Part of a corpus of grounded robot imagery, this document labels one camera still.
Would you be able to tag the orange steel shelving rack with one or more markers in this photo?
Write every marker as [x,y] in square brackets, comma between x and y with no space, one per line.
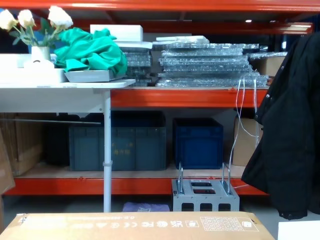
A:
[175,98]

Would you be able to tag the grey plastic crate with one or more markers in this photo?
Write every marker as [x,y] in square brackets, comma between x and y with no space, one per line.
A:
[125,150]

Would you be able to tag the blue plastic crate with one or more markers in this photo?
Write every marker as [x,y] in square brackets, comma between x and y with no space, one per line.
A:
[200,145]

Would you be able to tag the small stack clear plastic trays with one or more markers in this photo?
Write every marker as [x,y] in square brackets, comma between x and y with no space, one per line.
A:
[137,63]

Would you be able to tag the large stack clear plastic trays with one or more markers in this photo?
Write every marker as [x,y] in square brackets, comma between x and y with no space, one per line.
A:
[205,65]

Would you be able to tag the thin white foam slab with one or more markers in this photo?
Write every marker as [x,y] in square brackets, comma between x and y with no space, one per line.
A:
[135,45]

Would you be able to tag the white foam board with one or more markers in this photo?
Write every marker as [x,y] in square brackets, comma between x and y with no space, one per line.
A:
[182,38]

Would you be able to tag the grey shallow tray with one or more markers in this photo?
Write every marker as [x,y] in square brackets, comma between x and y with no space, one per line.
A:
[87,76]

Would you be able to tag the tall brown cardboard box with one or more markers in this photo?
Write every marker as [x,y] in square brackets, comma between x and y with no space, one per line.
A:
[243,147]

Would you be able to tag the purple cloth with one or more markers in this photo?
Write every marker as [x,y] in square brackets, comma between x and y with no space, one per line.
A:
[146,207]

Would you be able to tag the thick white foam block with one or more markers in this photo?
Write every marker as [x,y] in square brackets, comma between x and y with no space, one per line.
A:
[125,31]

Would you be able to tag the green crumpled cloth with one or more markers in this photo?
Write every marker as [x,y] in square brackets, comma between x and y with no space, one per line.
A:
[92,52]

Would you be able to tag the thin grey metal bar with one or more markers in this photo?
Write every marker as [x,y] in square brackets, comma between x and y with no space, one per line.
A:
[57,121]

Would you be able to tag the long printed cardboard box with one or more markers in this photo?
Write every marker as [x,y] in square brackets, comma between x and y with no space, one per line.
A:
[125,226]

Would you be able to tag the white table with round leg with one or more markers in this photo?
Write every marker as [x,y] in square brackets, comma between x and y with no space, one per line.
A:
[50,100]

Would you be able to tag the small brown cardboard box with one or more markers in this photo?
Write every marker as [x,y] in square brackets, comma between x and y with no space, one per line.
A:
[271,66]

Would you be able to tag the clear plastic tray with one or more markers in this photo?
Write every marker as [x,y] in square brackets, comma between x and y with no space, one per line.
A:
[267,55]

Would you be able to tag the black hanging coat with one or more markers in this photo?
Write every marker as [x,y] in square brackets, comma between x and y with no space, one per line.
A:
[292,125]

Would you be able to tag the white round lid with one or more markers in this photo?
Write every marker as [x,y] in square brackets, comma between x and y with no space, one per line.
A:
[38,64]

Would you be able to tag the white ceramic vase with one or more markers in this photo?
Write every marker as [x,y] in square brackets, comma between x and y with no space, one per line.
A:
[40,53]

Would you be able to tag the white rectangular box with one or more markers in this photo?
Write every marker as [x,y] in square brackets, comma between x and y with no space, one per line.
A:
[30,75]

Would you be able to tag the stacked brown cardboard sheets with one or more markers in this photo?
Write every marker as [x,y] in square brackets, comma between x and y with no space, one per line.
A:
[22,142]

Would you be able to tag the white artificial rose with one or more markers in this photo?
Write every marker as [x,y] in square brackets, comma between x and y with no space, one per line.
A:
[25,18]
[6,19]
[60,16]

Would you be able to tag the leaning brown cardboard box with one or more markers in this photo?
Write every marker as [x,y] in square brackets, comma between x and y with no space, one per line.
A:
[5,172]

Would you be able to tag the white flat board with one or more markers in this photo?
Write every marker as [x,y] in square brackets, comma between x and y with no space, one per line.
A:
[300,231]

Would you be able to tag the grey metal frame with bars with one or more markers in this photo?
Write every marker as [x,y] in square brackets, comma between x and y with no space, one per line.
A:
[207,200]

